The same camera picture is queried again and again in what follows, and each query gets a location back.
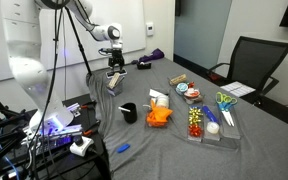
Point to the clear tray with ribbon spools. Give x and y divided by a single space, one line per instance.
197 100

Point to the white tape roll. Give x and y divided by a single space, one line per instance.
163 100

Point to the cork coloured wooden piece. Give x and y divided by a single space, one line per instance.
178 79

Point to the light blue ribbon spool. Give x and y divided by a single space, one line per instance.
181 88

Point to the black robot cart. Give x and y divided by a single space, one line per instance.
4 156

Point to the purple cloth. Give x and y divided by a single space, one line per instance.
152 55

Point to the white wall thermostat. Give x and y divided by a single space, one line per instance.
149 29

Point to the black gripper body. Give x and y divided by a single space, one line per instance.
116 59

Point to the clear tray with orange cloth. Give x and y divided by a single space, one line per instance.
150 125

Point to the white emergency stop button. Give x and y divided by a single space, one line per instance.
81 146

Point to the wooden block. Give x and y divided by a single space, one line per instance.
113 81

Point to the clear plastic bowl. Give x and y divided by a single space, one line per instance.
116 88

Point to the whiteboard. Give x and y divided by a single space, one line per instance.
134 26

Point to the black cup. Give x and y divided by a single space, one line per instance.
129 113

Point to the gold gift bow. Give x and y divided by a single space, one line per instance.
195 115

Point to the white paper sheet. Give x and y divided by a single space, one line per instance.
154 92

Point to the black mesh office chair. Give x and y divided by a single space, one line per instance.
255 63

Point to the red gift bow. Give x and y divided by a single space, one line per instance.
195 130

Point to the small clear tape roll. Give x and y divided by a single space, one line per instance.
213 127

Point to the clear compartment organizer tray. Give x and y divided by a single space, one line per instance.
232 131

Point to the blue marker pen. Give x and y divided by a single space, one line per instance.
210 114

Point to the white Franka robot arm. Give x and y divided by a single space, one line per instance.
30 66

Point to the small blue oblong object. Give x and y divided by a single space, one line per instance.
123 148

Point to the white marker pen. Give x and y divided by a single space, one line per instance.
124 109

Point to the black camera tripod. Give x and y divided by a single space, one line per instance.
80 46

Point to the printed paper sheet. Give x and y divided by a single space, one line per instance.
238 89

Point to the grey table cloth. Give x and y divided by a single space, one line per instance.
170 153

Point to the orange crumpled cloth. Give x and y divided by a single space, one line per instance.
158 115

